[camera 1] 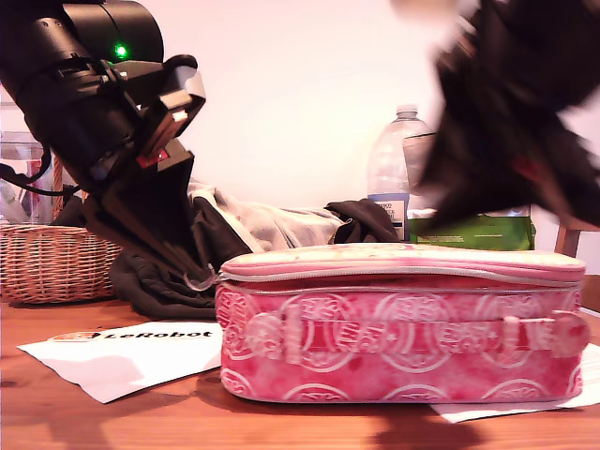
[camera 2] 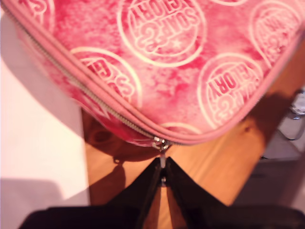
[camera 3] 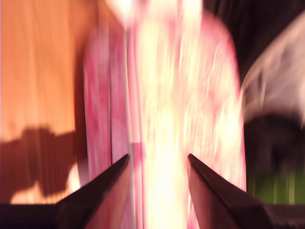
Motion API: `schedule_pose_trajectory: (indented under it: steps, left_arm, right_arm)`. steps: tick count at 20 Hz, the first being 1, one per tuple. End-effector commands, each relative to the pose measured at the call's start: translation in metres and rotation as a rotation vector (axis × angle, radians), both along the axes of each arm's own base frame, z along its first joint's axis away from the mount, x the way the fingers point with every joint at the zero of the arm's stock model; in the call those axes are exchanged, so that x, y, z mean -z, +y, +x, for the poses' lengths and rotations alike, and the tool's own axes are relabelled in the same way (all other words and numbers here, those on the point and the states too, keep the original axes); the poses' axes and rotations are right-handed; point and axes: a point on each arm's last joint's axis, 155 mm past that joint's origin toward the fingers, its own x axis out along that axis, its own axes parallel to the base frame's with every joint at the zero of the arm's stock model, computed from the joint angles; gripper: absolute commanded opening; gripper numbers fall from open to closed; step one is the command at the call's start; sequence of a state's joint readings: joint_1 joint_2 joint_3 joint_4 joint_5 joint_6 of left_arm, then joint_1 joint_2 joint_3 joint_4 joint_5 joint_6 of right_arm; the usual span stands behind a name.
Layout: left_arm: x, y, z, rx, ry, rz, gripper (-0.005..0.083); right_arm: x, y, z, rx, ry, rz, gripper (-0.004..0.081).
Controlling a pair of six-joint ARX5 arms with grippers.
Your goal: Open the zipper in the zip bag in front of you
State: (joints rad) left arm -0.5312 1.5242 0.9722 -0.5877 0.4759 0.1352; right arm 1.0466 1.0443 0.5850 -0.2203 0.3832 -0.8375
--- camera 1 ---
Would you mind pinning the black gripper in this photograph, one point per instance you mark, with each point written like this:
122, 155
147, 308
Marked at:
103, 136

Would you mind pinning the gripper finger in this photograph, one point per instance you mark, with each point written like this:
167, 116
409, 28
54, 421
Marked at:
567, 173
473, 187

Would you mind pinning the pink printed zip bag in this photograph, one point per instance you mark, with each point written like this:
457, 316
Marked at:
398, 365

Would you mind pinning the silver green pet food bag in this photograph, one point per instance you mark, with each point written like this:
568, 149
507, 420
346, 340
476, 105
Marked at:
492, 232

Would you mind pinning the wooden chair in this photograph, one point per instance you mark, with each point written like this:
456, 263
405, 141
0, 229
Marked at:
569, 239

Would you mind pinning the small dark cloth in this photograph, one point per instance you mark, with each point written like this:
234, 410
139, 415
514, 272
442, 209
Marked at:
70, 215

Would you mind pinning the large clear water bottle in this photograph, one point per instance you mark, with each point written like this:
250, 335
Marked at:
386, 164

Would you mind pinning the clear plastic jug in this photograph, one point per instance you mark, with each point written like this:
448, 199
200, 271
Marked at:
19, 159

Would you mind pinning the grey beige garment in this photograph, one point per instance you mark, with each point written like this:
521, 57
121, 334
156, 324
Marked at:
281, 225

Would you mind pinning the white LeRobot logo paper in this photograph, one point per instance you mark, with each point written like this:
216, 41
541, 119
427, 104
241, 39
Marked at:
117, 365

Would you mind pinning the white printed letter sheet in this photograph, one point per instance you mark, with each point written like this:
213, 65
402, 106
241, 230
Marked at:
586, 398

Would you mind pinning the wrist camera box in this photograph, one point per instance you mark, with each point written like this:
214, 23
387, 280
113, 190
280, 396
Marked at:
431, 9
190, 82

